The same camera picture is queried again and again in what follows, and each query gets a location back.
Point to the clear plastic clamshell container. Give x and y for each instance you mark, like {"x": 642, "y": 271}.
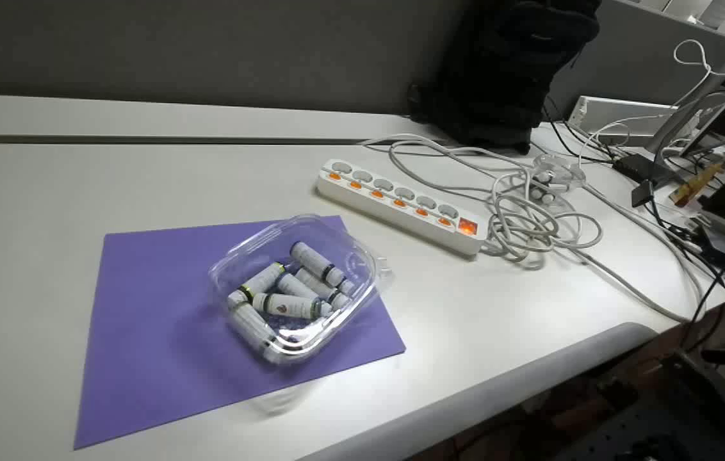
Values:
{"x": 351, "y": 269}

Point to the white power strip orange switches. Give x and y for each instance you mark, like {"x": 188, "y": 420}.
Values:
{"x": 396, "y": 203}

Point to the white tube with black band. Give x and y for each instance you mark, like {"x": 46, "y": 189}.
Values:
{"x": 286, "y": 305}
{"x": 258, "y": 282}
{"x": 296, "y": 284}
{"x": 251, "y": 328}
{"x": 340, "y": 294}
{"x": 313, "y": 258}

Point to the small clear plastic bag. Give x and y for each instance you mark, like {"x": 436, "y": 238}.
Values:
{"x": 559, "y": 170}

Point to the purple paper mat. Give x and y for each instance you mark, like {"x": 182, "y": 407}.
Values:
{"x": 158, "y": 340}

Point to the white flat box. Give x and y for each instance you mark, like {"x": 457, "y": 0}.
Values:
{"x": 621, "y": 115}

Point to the small black box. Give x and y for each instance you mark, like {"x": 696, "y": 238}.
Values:
{"x": 644, "y": 170}

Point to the yellow brown stick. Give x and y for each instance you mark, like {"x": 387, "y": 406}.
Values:
{"x": 698, "y": 182}

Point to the black office chair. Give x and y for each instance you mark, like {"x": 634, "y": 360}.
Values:
{"x": 720, "y": 385}

